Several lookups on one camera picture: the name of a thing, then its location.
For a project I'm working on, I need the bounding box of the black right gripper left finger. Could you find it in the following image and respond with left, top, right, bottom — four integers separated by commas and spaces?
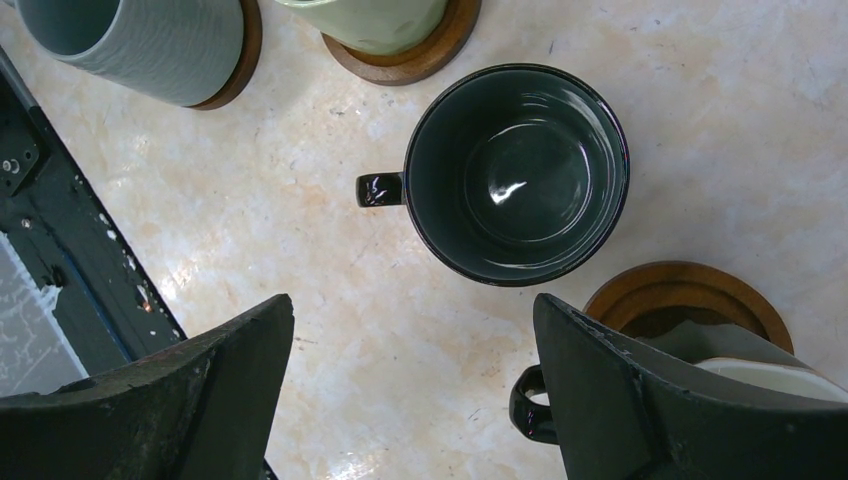
1, 294, 295, 479

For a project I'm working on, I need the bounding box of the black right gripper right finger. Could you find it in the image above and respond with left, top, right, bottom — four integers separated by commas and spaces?
533, 294, 847, 479

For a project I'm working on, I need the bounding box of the pale green mug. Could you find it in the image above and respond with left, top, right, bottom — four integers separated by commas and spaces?
278, 0, 447, 56

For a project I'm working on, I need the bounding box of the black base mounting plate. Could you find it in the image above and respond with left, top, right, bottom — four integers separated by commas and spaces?
1, 57, 191, 401

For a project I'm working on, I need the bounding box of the small white cup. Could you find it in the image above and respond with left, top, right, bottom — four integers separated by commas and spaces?
508, 317, 847, 445

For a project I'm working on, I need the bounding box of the grey green mug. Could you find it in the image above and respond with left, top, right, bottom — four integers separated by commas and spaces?
14, 1, 246, 107

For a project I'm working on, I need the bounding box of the dark green mug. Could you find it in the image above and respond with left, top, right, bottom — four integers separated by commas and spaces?
356, 63, 630, 287

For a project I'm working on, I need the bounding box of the brown wooden coaster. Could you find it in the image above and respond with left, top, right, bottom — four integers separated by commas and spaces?
584, 261, 794, 354
190, 0, 263, 111
322, 0, 482, 87

